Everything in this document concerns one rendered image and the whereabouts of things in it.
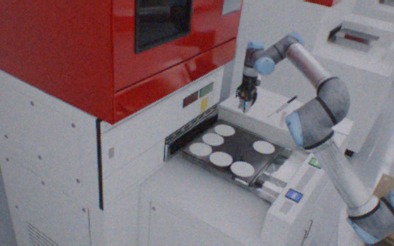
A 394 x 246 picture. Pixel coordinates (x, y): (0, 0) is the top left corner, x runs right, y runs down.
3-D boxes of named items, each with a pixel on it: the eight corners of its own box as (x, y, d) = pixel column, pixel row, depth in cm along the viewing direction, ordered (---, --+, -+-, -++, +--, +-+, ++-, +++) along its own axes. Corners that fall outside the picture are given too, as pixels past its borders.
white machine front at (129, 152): (99, 208, 144) (95, 119, 124) (211, 125, 205) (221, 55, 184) (105, 212, 143) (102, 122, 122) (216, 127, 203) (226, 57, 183)
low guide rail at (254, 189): (181, 158, 177) (182, 152, 175) (184, 155, 179) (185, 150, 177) (279, 207, 156) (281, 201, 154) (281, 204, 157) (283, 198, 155)
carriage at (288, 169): (259, 196, 155) (260, 190, 153) (291, 156, 182) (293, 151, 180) (277, 205, 152) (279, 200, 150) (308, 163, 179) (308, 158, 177)
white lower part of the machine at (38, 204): (19, 259, 216) (-7, 141, 174) (120, 186, 277) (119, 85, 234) (108, 333, 186) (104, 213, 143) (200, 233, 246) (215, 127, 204)
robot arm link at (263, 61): (278, 50, 149) (268, 40, 158) (254, 67, 151) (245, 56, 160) (286, 65, 153) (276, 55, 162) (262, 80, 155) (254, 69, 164)
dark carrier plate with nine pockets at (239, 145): (180, 150, 169) (180, 149, 169) (220, 121, 195) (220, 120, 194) (249, 184, 155) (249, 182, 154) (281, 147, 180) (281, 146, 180)
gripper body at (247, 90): (234, 99, 174) (238, 75, 168) (241, 92, 181) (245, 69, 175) (249, 104, 171) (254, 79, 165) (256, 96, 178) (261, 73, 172)
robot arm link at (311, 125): (410, 232, 125) (321, 96, 121) (370, 254, 127) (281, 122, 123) (395, 218, 137) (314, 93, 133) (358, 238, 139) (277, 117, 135)
